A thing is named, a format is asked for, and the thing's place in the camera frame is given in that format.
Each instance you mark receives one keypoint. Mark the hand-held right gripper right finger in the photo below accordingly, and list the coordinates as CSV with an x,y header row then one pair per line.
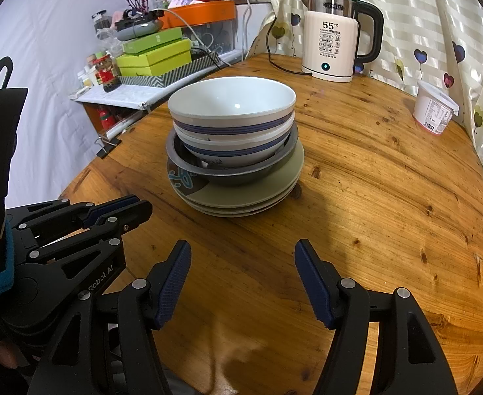
x,y
313,284

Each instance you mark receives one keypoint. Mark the black electronic device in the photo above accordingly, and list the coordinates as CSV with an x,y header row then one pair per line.
x,y
132,20

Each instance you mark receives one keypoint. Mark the clear pump bottle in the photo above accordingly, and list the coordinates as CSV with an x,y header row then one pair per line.
x,y
101,24

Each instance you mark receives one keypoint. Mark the orange-lid clear storage box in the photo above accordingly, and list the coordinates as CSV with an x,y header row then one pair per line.
x,y
208,10

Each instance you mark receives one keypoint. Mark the olive green patterned plate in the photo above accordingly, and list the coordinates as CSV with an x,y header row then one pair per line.
x,y
233,210
233,215
264,182

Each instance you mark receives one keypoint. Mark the zigzag patterned tray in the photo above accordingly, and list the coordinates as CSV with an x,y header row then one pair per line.
x,y
171,77

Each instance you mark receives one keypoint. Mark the red-label jar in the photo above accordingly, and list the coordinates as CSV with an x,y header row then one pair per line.
x,y
106,72

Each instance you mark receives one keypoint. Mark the black binder clip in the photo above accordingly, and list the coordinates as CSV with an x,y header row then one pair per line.
x,y
108,146

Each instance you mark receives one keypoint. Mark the dark green flat box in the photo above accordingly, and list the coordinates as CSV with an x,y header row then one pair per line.
x,y
153,40

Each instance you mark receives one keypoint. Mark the white plastic tub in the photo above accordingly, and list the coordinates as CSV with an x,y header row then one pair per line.
x,y
430,111

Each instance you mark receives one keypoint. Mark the red bottle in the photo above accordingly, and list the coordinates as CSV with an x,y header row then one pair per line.
x,y
106,118

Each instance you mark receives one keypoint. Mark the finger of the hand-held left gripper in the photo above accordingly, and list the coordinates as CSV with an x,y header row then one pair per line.
x,y
138,214
52,210

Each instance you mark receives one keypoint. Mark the white blue-striped bowl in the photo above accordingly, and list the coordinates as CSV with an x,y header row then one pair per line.
x,y
233,150
225,98

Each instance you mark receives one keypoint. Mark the small white bottle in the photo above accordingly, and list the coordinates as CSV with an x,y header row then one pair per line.
x,y
84,79

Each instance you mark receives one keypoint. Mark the heart-print curtain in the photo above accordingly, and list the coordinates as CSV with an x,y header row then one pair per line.
x,y
410,8

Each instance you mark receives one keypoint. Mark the cream electric kettle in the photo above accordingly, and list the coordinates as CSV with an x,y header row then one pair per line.
x,y
328,41

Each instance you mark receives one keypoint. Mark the stainless steel bowl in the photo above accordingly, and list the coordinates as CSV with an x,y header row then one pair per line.
x,y
233,177

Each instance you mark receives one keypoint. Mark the white shelf board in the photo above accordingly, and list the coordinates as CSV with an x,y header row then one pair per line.
x,y
114,96

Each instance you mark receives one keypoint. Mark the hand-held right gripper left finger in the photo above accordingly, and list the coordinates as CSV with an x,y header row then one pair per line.
x,y
175,284

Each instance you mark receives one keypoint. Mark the grey oval device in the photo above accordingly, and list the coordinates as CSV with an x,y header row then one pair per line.
x,y
136,31

